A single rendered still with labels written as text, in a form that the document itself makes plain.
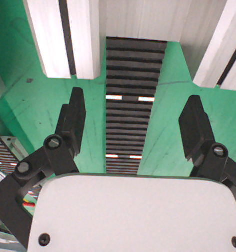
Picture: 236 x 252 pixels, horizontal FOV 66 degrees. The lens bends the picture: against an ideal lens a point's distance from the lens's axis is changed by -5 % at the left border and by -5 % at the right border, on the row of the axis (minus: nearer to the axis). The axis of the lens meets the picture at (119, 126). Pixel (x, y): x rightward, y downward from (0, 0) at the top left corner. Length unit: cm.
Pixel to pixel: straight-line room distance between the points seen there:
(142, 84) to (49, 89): 10
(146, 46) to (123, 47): 2
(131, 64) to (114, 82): 3
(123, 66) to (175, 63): 5
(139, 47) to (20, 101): 16
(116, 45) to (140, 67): 3
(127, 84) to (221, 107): 12
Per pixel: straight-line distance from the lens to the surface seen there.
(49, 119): 27
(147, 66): 18
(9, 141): 34
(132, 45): 17
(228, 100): 25
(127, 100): 21
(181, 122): 16
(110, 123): 22
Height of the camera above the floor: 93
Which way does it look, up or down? 36 degrees down
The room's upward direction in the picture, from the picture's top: 178 degrees counter-clockwise
